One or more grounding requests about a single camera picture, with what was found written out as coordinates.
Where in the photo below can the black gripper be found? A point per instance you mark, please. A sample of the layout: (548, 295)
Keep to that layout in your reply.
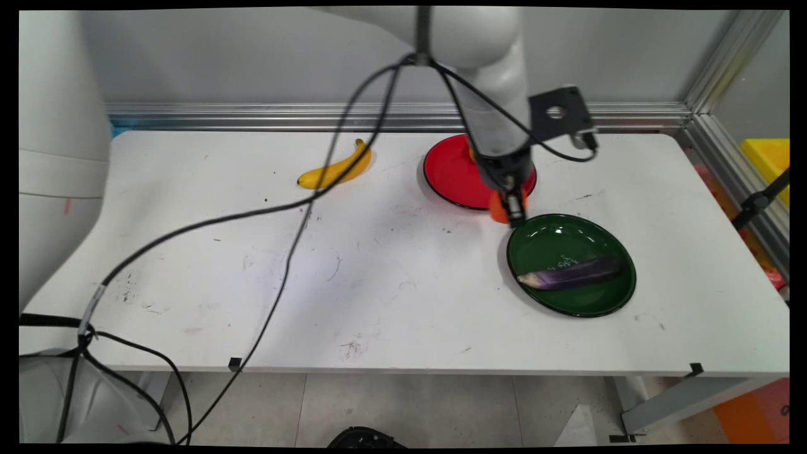
(502, 167)

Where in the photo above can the orange carrot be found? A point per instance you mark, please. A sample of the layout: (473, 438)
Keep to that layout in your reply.
(499, 210)

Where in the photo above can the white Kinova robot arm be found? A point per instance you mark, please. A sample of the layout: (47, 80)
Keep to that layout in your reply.
(479, 50)

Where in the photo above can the green round plate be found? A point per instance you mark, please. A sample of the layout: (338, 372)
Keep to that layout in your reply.
(555, 243)

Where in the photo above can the red round plate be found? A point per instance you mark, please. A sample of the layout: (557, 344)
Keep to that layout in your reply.
(451, 173)

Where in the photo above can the purple eggplant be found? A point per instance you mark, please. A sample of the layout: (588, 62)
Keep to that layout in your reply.
(574, 275)

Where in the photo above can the yellow banana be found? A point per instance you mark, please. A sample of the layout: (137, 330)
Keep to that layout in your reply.
(340, 169)

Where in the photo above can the yellow plastic bin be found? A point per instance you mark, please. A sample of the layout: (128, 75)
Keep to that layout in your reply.
(769, 164)

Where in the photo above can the grey table leg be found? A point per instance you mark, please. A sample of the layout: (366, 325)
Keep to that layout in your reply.
(681, 403)

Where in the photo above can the black round floor object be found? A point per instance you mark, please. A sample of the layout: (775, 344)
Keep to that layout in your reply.
(365, 438)

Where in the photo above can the orange box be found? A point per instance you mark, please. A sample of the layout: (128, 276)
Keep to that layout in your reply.
(753, 413)

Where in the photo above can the black tape marker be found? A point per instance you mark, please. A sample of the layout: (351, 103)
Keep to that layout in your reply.
(234, 364)

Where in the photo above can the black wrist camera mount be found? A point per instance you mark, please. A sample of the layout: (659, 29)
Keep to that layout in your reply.
(558, 113)

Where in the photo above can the aluminium frame rail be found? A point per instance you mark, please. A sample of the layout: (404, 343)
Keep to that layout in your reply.
(737, 183)
(315, 116)

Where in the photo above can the aluminium frame post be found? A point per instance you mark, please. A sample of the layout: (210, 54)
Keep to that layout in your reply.
(734, 60)

